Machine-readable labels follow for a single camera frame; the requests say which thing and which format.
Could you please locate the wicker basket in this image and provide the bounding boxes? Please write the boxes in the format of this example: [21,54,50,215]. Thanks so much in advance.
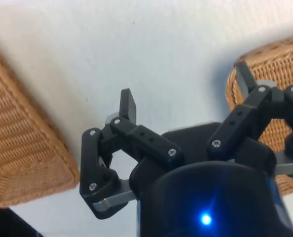
[225,34,293,198]
[0,39,81,208]

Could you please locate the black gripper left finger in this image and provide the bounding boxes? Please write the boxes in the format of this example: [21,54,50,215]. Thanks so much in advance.
[79,88,185,220]

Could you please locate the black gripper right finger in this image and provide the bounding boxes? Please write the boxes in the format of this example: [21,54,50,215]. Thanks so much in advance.
[207,62,293,175]

